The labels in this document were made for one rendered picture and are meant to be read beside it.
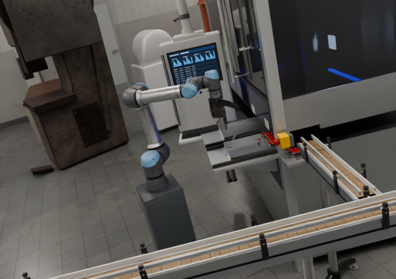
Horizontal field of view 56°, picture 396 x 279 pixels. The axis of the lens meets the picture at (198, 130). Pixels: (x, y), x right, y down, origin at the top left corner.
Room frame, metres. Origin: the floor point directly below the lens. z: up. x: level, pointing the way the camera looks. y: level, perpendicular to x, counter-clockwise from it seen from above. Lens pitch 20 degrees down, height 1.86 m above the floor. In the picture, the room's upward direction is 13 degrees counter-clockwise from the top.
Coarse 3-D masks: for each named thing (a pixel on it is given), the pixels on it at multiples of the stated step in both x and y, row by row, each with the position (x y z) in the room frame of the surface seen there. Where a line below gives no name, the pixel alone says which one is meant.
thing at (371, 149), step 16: (384, 128) 2.02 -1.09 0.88; (336, 144) 1.99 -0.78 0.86; (352, 144) 2.00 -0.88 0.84; (368, 144) 2.00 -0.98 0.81; (384, 144) 2.00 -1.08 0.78; (352, 160) 2.00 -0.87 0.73; (368, 160) 2.00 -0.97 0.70; (384, 160) 2.00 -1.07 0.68; (256, 176) 2.89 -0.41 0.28; (272, 176) 2.27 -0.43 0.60; (304, 176) 1.99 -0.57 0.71; (368, 176) 2.00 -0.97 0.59; (384, 176) 2.00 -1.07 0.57; (272, 192) 2.36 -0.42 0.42; (304, 192) 1.99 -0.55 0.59; (384, 192) 2.00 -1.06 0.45; (272, 208) 2.46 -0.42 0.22; (304, 208) 1.99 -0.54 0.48; (320, 208) 1.99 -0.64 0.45
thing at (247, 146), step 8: (248, 136) 2.30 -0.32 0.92; (256, 136) 2.30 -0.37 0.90; (224, 144) 2.27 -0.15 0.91; (232, 144) 2.30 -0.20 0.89; (240, 144) 2.27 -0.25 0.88; (248, 144) 2.24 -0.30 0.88; (256, 144) 2.21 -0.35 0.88; (264, 144) 2.19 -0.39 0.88; (232, 152) 2.17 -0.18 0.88; (240, 152) 2.15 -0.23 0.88; (248, 152) 2.12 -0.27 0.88; (256, 152) 2.04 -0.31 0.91
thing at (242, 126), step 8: (240, 120) 2.64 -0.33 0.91; (248, 120) 2.64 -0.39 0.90; (256, 120) 2.64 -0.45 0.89; (224, 128) 2.64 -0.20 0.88; (232, 128) 2.60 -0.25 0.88; (240, 128) 2.56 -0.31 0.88; (248, 128) 2.52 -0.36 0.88; (256, 128) 2.49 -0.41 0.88; (264, 128) 2.39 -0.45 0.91; (224, 136) 2.49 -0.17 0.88; (232, 136) 2.38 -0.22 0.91
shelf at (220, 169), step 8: (208, 136) 2.56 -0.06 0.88; (216, 136) 2.53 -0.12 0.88; (208, 152) 2.27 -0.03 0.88; (216, 152) 2.24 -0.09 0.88; (224, 152) 2.21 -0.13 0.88; (216, 160) 2.12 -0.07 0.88; (224, 160) 2.10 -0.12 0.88; (248, 160) 2.02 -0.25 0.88; (256, 160) 1.99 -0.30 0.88; (264, 160) 1.99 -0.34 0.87; (216, 168) 2.01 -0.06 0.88; (224, 168) 1.99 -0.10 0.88; (232, 168) 1.99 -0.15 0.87
